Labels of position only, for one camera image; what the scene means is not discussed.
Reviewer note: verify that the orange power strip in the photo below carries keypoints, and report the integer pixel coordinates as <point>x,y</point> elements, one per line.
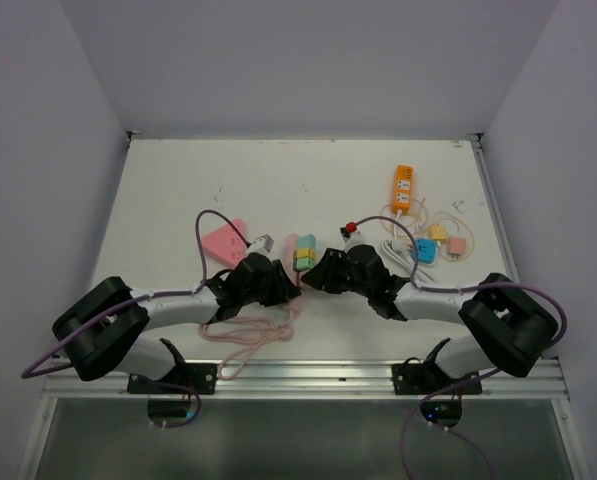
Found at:
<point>402,191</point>

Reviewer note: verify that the long pink power strip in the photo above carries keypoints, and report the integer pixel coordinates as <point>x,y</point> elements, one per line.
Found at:
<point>289,247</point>

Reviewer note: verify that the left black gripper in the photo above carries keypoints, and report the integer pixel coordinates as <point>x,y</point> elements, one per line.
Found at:
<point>282,289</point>

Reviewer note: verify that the pink triangular socket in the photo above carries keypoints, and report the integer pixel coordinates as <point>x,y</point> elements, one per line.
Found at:
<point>224,246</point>

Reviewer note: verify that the right side rail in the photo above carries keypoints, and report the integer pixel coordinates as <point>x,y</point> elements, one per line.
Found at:
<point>495,200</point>

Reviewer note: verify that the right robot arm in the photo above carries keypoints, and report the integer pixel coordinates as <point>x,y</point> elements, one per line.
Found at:
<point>428,302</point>

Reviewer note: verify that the green cube plug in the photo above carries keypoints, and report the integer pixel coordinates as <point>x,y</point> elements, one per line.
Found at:
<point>303,264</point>

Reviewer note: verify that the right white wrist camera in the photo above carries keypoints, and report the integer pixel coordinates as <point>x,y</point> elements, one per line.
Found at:
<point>352,236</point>

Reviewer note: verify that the blue plug adapter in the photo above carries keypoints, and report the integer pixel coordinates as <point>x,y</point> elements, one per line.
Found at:
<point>427,250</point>

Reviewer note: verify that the teal cube plug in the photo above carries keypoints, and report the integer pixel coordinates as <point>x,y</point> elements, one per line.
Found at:
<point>307,241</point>

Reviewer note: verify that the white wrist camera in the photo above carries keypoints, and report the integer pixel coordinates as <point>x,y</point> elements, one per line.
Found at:
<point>352,236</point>
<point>262,245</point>

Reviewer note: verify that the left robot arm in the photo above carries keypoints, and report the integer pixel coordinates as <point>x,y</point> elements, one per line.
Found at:
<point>100,331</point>

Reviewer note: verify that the yellow charger plug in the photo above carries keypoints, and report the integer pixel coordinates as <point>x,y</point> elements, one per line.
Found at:
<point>438,234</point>

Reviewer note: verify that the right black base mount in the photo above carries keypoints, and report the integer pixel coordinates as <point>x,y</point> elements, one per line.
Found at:
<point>415,377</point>

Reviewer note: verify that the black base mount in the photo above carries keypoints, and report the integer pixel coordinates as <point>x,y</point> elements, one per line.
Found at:
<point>199,377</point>
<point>415,377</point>

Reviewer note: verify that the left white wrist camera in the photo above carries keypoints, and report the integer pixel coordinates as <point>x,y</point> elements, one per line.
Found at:
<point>262,245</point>

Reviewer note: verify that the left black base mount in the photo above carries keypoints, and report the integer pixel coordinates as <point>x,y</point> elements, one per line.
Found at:
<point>199,377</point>

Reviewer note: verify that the yellow cube plug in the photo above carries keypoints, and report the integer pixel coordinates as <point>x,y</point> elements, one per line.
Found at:
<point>304,253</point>

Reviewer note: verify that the aluminium front rail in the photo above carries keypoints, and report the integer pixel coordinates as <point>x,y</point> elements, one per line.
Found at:
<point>322,380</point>

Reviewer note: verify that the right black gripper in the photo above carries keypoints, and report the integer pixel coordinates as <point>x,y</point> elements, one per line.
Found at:
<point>323,274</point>

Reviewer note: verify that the pink charger plug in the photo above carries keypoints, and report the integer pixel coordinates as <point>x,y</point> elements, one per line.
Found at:
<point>456,247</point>

